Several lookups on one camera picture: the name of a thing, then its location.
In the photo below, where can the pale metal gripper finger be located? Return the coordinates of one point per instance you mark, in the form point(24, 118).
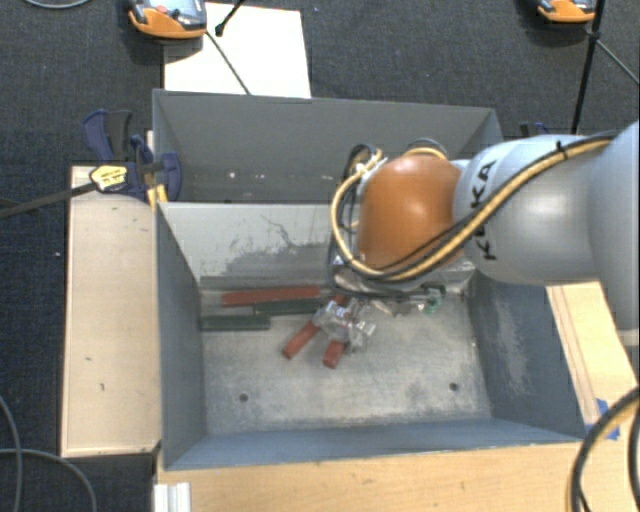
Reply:
point(361, 331)
point(331, 320)

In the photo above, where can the red-brown flat block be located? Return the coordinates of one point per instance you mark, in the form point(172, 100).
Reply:
point(334, 354)
point(270, 296)
point(300, 342)

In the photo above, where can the dark green flat block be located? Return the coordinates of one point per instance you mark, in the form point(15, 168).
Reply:
point(235, 323)
point(287, 306)

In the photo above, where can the grey metal bin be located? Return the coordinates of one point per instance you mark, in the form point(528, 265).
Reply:
point(350, 395)

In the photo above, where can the pale wood board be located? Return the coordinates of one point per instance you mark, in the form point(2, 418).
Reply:
point(110, 310)

